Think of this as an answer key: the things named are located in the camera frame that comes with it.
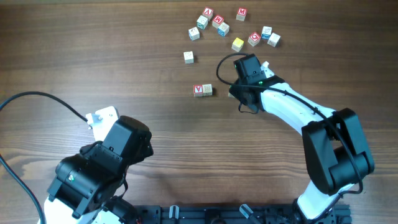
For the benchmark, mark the yellow W letter block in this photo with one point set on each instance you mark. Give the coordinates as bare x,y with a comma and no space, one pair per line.
237,44

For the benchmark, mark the lone plain wooden block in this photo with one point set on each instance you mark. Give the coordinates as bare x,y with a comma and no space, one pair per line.
188,57

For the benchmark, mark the blue sided picture block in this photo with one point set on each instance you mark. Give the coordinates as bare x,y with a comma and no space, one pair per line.
266,32

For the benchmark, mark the plain block beside V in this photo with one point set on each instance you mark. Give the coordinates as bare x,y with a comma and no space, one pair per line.
194,33

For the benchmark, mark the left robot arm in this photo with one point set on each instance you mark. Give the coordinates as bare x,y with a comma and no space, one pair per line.
88,180

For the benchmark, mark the red A letter block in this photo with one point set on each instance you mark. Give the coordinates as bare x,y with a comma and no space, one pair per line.
208,13

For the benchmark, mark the red M letter block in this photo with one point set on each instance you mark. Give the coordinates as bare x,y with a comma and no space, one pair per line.
241,14

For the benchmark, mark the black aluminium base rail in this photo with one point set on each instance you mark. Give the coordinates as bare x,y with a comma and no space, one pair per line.
174,214

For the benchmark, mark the teal edged picture block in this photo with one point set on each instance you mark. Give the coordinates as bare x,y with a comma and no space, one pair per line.
202,22

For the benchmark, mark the red Q letter block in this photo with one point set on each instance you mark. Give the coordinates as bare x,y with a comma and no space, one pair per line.
254,39

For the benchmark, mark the blue edged picture block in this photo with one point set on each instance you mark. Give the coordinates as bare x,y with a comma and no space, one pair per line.
223,29

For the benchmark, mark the red V letter block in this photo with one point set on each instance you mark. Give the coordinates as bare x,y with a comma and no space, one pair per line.
198,90

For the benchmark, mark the rightmost plain wooden block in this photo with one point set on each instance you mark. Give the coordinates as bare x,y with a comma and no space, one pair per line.
273,39

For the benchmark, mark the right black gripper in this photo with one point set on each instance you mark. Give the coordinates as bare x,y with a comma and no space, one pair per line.
234,91

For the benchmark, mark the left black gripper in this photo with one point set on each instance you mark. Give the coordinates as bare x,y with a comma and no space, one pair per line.
145,151

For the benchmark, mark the red W letter block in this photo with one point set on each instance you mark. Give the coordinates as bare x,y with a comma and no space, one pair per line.
217,21

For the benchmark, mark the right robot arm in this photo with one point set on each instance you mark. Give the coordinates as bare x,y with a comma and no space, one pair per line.
336,151

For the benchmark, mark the yellow K letter block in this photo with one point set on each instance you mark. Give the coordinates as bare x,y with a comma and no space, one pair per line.
207,89

